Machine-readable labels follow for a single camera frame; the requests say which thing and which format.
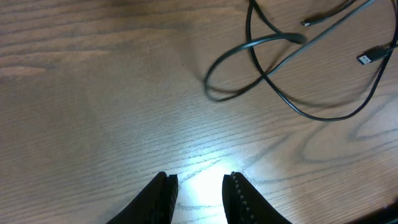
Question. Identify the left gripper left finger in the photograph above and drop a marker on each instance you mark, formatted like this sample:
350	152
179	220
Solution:
154	204

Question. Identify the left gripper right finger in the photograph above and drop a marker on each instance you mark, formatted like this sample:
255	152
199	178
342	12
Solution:
243	204

